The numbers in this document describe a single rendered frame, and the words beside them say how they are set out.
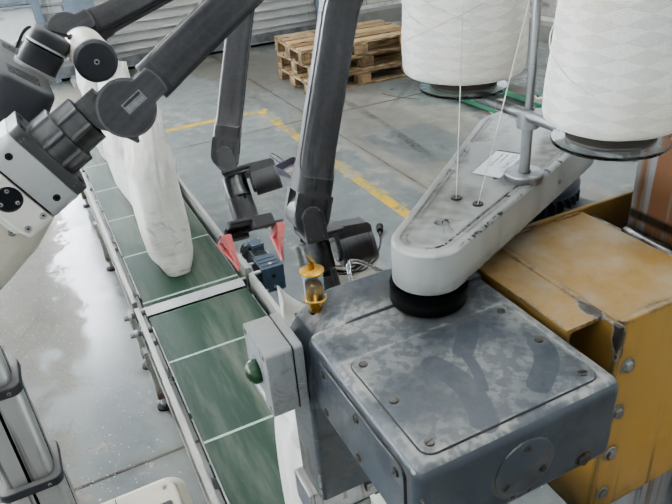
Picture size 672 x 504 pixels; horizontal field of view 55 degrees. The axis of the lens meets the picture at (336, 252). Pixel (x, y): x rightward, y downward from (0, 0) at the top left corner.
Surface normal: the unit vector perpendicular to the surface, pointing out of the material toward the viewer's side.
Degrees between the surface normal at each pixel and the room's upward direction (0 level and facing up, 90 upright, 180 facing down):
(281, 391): 90
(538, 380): 0
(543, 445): 90
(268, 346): 0
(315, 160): 70
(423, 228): 0
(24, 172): 90
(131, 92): 78
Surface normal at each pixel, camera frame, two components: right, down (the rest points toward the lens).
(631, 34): -0.31, 0.44
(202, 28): 0.27, 0.22
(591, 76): -0.65, 0.37
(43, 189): 0.44, 0.42
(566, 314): -0.07, -0.86
